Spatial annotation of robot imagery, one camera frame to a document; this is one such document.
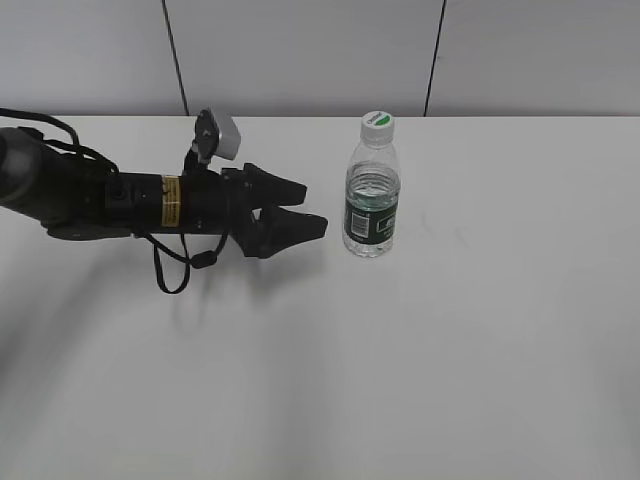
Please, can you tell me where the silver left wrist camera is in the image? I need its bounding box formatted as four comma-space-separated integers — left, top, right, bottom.
194, 108, 241, 165

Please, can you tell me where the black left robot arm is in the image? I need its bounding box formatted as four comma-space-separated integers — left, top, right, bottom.
1, 127, 328, 259

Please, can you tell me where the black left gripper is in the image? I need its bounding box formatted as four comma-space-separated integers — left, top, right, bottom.
162, 163, 328, 259

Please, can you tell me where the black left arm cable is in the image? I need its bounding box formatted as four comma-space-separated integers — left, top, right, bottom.
132, 229, 229, 295

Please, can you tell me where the clear cestbon water bottle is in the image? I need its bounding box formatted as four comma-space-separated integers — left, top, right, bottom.
342, 138, 401, 258

